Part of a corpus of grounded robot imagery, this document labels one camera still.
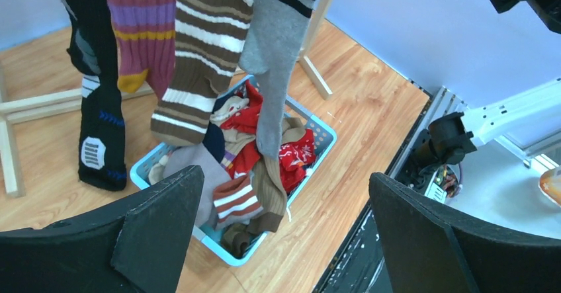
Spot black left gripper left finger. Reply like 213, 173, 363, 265
1, 165, 204, 292

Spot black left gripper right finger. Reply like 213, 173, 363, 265
369, 172, 560, 293

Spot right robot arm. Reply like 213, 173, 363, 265
409, 0, 560, 171

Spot pile of socks in basket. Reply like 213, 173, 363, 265
148, 80, 318, 259

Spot blue plastic basket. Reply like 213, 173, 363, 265
129, 75, 338, 267

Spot black blue white sock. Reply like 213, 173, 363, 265
60, 0, 128, 191

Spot purple yellow striped sock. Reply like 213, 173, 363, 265
107, 0, 176, 98

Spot brown white striped sock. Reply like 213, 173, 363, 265
150, 0, 253, 146

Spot grey black striped sock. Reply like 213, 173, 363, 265
239, 0, 316, 157

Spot wooden rack frame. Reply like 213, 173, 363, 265
1, 0, 333, 198

